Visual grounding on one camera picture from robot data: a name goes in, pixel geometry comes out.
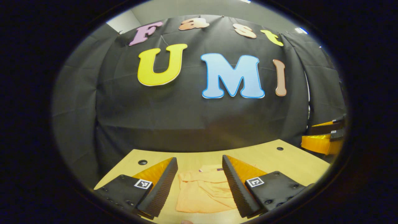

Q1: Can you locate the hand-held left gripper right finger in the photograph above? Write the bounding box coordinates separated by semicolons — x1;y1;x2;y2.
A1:
222;155;311;219

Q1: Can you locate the orange T-shirt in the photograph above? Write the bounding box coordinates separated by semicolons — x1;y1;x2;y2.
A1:
176;164;238;214

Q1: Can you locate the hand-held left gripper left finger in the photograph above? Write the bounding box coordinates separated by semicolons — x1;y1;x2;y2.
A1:
94;157;178;221

